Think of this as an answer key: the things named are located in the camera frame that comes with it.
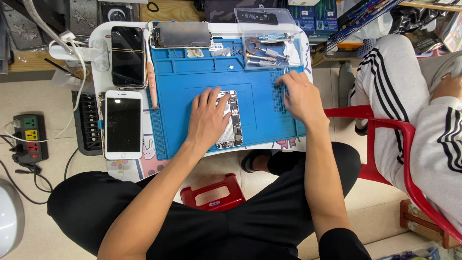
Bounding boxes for white rounded appliance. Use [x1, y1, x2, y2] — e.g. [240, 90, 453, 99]
[0, 178, 25, 259]

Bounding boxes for person's right hand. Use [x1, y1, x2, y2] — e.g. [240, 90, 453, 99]
[276, 70, 330, 125]

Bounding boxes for grey round tool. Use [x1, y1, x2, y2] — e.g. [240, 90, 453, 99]
[245, 37, 261, 55]

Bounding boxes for gold phone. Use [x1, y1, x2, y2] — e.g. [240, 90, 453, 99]
[97, 92, 106, 159]

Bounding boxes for black box with white lens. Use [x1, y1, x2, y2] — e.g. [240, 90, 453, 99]
[100, 2, 135, 24]

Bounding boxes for black phone battery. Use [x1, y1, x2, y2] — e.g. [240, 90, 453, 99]
[245, 10, 279, 26]

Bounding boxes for silver phone body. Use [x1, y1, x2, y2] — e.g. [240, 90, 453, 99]
[215, 90, 244, 150]

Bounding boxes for person's black trousers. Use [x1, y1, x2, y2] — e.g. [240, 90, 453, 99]
[46, 142, 372, 260]

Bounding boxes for white cartoon print table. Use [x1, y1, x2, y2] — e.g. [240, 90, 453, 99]
[88, 21, 314, 183]

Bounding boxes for thin black stick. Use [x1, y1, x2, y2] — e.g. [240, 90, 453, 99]
[44, 57, 74, 76]

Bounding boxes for clear plastic tool box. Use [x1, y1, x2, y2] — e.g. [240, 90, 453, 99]
[234, 7, 304, 71]

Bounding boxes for grey star print bag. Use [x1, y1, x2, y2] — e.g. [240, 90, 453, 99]
[68, 0, 99, 37]

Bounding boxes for white cloth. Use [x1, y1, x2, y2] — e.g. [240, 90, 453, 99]
[283, 40, 302, 66]

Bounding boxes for small clear plastic bag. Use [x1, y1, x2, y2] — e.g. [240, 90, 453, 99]
[211, 46, 232, 58]

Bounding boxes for pink handled brush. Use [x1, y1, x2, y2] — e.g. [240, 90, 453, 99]
[143, 29, 160, 110]

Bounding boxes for detached phone screen assembly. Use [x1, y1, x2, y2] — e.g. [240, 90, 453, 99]
[148, 21, 214, 49]

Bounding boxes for red plastic chair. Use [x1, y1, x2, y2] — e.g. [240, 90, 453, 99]
[323, 104, 462, 243]

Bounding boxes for black phone with rubber band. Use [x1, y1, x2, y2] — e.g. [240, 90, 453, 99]
[110, 26, 148, 90]

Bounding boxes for black power strip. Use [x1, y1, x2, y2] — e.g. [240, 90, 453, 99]
[12, 113, 50, 165]

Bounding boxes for red plastic stool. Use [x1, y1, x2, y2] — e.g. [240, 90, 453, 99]
[179, 173, 247, 212]

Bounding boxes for blue silicone repair mat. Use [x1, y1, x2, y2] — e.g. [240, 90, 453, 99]
[149, 35, 308, 161]

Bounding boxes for teal handled screwdriver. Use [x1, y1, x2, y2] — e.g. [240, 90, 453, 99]
[258, 33, 294, 41]

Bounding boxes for white lamp clamp base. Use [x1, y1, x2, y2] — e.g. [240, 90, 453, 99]
[48, 38, 110, 72]

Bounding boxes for black cables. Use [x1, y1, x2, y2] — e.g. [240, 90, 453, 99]
[0, 134, 79, 205]

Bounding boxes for silver screwdriver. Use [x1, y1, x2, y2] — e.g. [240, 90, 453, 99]
[247, 59, 279, 68]
[253, 45, 290, 61]
[246, 53, 277, 63]

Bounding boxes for white cable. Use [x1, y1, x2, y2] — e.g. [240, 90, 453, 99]
[4, 40, 88, 143]

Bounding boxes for white phone with cracked screen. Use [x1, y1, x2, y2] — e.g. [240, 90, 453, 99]
[103, 90, 144, 160]

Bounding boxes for person's left hand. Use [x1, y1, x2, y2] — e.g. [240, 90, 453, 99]
[186, 88, 235, 149]

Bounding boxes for black sandal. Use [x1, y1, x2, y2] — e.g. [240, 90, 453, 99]
[241, 149, 272, 173]

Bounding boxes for shelf with tool packets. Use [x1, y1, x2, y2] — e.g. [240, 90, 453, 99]
[288, 0, 462, 67]

